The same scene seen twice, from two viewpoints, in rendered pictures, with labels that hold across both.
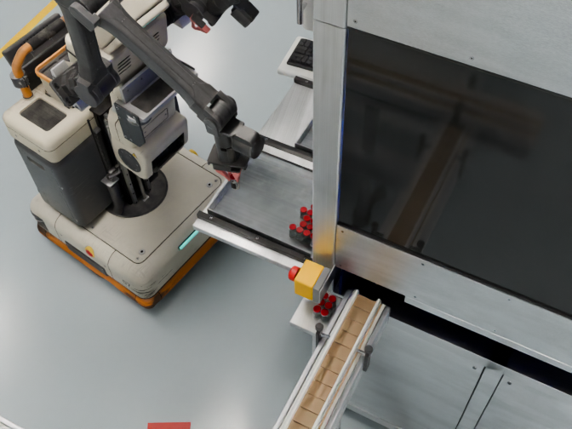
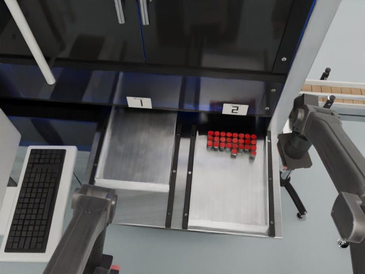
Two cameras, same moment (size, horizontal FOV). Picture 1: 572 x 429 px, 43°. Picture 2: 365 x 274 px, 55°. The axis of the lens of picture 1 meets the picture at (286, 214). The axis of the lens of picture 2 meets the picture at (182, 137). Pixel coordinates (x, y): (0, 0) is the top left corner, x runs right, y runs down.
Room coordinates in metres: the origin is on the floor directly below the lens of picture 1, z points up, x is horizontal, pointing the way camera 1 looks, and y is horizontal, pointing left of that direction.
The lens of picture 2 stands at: (1.65, 0.42, 2.04)
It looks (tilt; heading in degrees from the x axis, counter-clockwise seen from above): 59 degrees down; 246
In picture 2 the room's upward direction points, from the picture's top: 1 degrees counter-clockwise
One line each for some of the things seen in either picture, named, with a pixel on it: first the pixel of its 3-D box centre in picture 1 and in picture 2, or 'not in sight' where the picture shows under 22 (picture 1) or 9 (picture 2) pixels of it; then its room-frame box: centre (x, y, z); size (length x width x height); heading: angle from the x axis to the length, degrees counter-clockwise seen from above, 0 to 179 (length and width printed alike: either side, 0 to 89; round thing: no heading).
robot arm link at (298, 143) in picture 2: (226, 134); (303, 132); (1.20, 0.13, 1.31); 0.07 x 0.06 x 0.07; 54
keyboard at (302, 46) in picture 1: (345, 63); (37, 196); (1.94, -0.24, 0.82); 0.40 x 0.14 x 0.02; 65
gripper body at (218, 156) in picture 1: (228, 150); (296, 146); (1.20, 0.14, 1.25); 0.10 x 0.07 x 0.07; 74
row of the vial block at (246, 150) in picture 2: (311, 214); (231, 148); (1.23, -0.08, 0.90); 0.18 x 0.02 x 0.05; 149
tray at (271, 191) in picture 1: (279, 201); (230, 176); (1.29, 0.02, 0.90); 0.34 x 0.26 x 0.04; 59
